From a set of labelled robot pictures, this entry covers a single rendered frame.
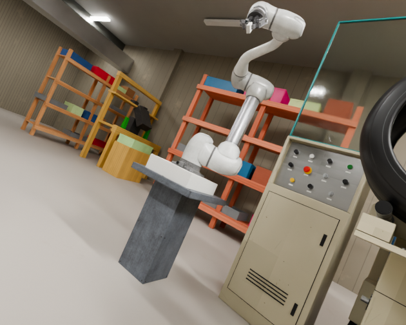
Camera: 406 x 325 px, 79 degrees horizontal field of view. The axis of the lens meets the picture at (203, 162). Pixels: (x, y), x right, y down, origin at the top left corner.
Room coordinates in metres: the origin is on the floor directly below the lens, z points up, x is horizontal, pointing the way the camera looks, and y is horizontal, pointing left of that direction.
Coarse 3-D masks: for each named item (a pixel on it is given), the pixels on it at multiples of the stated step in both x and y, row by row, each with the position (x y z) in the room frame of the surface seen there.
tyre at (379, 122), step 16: (400, 80) 0.82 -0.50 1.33; (384, 96) 0.83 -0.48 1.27; (400, 96) 0.78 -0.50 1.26; (384, 112) 0.80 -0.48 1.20; (400, 112) 0.98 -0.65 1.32; (368, 128) 0.83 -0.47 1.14; (384, 128) 0.78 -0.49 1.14; (400, 128) 0.98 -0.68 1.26; (368, 144) 0.81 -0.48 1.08; (384, 144) 0.77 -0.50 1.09; (368, 160) 0.81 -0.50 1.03; (384, 160) 0.76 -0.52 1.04; (368, 176) 0.82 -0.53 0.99; (384, 176) 0.76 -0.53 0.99; (400, 176) 0.73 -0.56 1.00; (384, 192) 0.77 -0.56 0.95; (400, 192) 0.72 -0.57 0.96; (400, 208) 0.74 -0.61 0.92
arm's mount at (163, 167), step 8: (152, 160) 1.58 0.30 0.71; (160, 160) 1.54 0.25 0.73; (152, 168) 1.56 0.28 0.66; (160, 168) 1.53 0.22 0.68; (168, 168) 1.50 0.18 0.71; (176, 168) 1.47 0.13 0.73; (168, 176) 1.48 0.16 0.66; (176, 176) 1.46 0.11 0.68; (184, 176) 1.43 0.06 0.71; (192, 176) 1.42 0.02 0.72; (184, 184) 1.41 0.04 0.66; (192, 184) 1.45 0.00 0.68; (200, 184) 1.53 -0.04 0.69; (208, 184) 1.60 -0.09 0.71; (216, 184) 1.69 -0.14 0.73; (208, 192) 1.64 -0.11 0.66
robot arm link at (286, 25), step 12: (276, 12) 1.17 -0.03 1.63; (288, 12) 1.17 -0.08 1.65; (276, 24) 1.19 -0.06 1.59; (288, 24) 1.17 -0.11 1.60; (300, 24) 1.17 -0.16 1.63; (276, 36) 1.25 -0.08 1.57; (288, 36) 1.22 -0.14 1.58; (300, 36) 1.22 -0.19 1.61; (264, 48) 1.40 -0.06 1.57; (240, 60) 1.56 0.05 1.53; (240, 72) 1.64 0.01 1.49
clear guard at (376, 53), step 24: (360, 24) 1.70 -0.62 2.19; (384, 24) 1.61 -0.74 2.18; (336, 48) 1.76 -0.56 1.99; (360, 48) 1.66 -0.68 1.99; (384, 48) 1.57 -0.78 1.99; (336, 72) 1.71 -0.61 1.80; (360, 72) 1.62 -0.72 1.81; (384, 72) 1.53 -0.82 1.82; (312, 96) 1.78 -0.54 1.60; (336, 96) 1.67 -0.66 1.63; (360, 96) 1.58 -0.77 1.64; (312, 120) 1.73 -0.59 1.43; (336, 120) 1.63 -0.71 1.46; (360, 120) 1.54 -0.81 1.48; (336, 144) 1.59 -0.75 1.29
